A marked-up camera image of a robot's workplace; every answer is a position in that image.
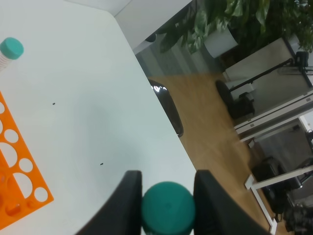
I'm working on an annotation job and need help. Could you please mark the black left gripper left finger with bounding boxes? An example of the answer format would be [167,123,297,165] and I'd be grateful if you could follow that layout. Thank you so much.
[78,170,142,235]

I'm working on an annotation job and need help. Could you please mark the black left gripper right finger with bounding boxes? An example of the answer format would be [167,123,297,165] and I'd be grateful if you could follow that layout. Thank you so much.
[193,170,269,235]

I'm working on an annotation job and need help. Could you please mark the test tube with teal cap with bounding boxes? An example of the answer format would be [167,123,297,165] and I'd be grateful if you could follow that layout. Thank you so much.
[141,182,196,235]

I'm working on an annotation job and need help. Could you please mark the orange test tube rack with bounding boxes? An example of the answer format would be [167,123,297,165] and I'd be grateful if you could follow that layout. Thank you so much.
[0,96,54,229]

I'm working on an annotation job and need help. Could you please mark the black tripod stand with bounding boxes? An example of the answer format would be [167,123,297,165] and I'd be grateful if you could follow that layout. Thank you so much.
[215,51,313,120]

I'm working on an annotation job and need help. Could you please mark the black office chair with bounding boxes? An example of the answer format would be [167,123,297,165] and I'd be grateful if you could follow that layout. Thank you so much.
[148,79,184,138]

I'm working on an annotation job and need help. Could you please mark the white plant pot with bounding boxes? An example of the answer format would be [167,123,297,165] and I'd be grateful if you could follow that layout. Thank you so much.
[204,28,238,58]

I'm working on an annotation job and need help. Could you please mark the green leafy plant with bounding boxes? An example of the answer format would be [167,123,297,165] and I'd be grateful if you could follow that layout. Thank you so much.
[156,0,313,54]

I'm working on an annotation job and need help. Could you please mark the white desk frame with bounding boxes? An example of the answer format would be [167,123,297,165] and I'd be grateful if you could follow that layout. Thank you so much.
[224,38,313,232]

